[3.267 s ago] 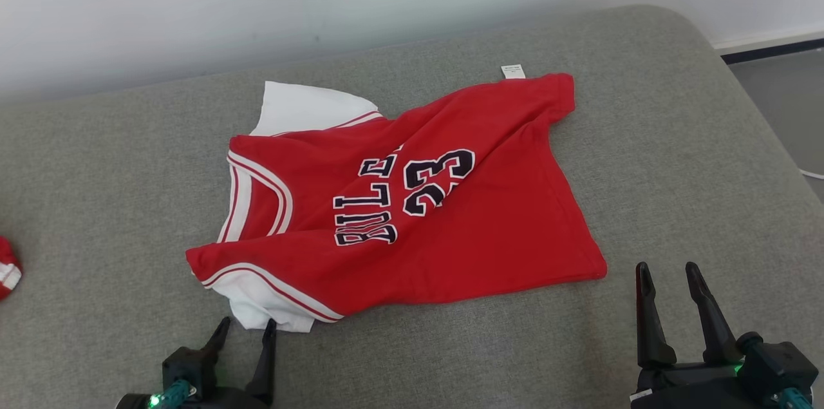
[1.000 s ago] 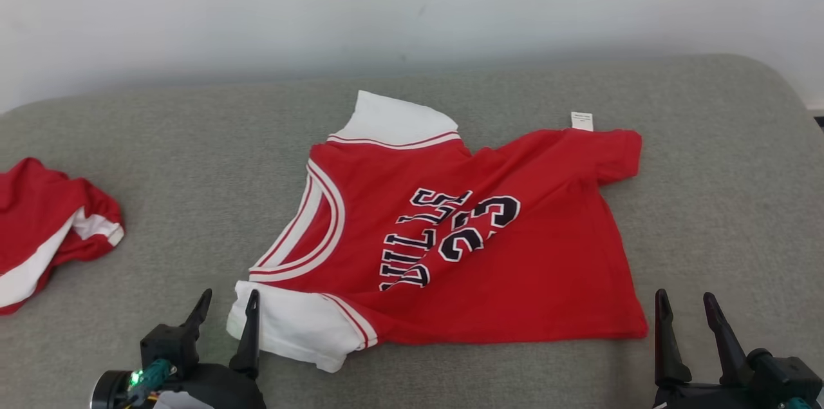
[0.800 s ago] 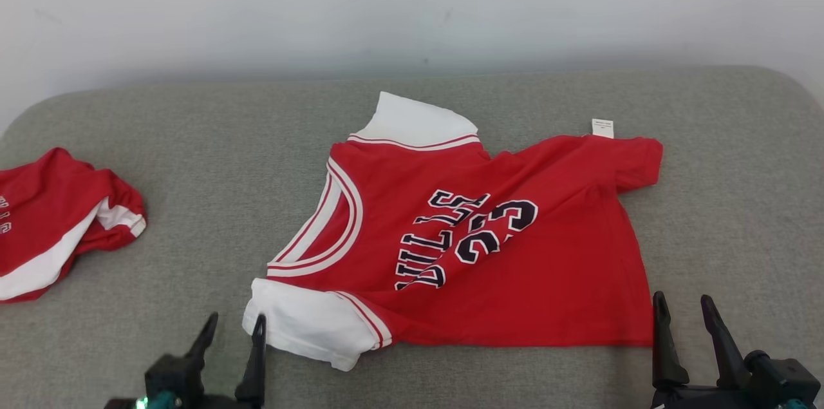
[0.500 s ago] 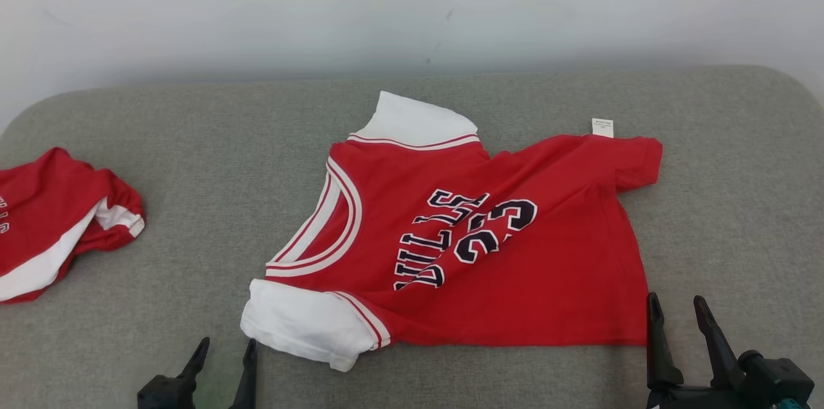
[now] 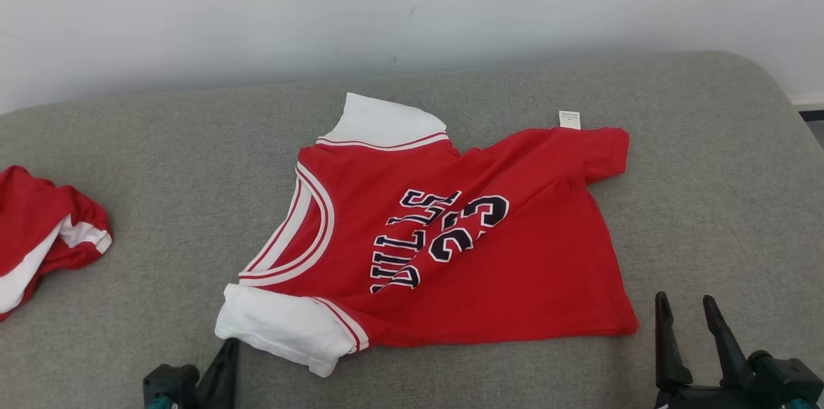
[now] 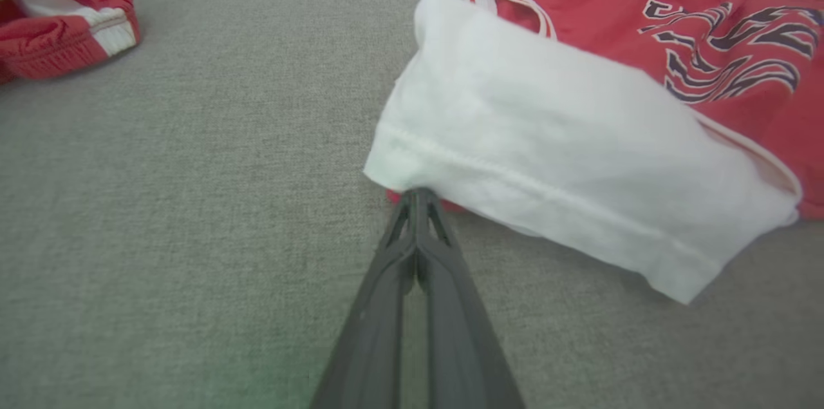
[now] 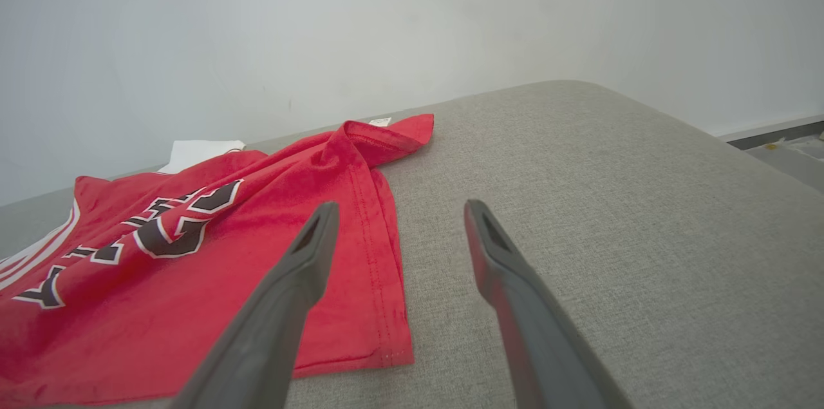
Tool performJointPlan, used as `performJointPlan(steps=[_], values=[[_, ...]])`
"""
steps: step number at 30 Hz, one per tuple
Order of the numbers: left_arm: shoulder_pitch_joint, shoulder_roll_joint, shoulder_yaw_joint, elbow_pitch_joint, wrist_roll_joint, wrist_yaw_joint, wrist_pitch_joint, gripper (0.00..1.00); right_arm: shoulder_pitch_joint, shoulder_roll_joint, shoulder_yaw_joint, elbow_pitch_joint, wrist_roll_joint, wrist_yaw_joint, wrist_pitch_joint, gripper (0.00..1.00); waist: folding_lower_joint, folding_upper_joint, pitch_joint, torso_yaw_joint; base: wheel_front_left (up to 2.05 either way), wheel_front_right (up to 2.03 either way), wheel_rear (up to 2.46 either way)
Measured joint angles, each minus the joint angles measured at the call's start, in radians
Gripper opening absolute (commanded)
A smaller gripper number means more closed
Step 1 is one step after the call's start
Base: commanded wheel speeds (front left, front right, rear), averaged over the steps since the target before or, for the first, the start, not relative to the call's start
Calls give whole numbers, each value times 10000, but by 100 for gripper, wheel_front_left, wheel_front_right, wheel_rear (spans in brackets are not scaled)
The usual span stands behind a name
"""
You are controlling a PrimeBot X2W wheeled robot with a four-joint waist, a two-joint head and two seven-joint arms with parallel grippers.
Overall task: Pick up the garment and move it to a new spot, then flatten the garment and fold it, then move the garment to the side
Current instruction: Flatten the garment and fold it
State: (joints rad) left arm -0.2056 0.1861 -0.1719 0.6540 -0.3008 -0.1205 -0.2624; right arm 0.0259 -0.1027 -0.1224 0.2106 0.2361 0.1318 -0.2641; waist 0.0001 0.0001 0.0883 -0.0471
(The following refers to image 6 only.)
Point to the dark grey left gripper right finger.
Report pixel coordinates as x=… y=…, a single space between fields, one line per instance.
x=460 y=344

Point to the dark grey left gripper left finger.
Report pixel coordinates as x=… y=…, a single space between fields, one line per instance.
x=376 y=332

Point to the red white lettered shorts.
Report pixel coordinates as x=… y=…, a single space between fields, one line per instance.
x=547 y=138

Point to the red shorts with white stripe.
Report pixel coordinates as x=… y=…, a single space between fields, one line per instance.
x=58 y=42

